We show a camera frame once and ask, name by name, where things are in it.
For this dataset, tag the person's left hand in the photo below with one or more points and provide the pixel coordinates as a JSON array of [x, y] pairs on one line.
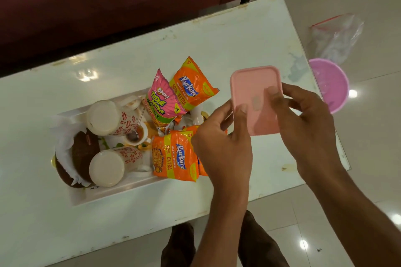
[[225, 157]]

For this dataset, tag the person's right hand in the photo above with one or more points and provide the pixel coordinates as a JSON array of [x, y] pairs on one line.
[[313, 138]]

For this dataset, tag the orange snack packet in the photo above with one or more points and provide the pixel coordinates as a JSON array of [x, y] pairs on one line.
[[175, 157], [202, 169], [192, 85]]

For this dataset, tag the pink container lid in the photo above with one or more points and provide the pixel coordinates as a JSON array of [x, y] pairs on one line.
[[250, 85]]

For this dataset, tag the pink snack packet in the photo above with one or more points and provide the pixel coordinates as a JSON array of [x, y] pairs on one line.
[[163, 101]]

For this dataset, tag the floral mug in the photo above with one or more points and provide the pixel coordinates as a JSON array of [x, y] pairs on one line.
[[103, 118], [106, 168]]

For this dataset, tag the white printed tray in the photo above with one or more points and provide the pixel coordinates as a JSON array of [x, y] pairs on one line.
[[103, 193]]

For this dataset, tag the wooden napkin holder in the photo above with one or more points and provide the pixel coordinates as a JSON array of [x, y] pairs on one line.
[[83, 151]]

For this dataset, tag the white paper napkins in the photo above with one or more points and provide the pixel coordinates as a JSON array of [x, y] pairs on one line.
[[64, 148]]

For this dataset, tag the person's right forearm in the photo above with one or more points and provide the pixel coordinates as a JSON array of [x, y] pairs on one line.
[[357, 223]]

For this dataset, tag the person's left forearm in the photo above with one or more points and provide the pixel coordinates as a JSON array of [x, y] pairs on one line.
[[222, 235]]

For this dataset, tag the person's dark trousers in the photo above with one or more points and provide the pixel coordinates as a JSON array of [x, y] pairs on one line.
[[260, 245]]

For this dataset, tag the pink round plate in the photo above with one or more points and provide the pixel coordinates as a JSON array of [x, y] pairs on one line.
[[330, 83]]

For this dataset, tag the clear pink-sealed zip bag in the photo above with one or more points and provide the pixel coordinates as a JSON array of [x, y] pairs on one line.
[[338, 38]]

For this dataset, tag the red fabric sofa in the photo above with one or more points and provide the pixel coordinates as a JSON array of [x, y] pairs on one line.
[[109, 1]]

